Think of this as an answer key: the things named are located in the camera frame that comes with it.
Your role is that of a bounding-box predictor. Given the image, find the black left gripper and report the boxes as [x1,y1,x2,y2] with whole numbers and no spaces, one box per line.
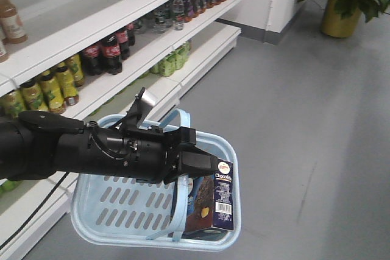
[121,125,218,184]

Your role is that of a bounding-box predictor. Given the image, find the dark blue Chocofello cookie box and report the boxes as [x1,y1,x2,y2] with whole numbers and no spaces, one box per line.
[182,161,234,241]

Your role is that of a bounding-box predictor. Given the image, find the light blue plastic basket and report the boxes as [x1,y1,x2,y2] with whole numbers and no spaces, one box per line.
[69,108,242,251]

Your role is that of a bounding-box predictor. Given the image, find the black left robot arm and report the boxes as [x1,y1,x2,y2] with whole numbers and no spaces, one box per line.
[1,111,219,184]

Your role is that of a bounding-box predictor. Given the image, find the white store shelving unit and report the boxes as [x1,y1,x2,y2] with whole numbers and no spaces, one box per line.
[0,0,242,260]

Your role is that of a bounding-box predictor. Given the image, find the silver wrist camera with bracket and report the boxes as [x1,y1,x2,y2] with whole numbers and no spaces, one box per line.
[119,87,157,131]

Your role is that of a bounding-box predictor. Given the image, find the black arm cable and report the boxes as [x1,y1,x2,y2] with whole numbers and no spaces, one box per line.
[0,172,70,251]

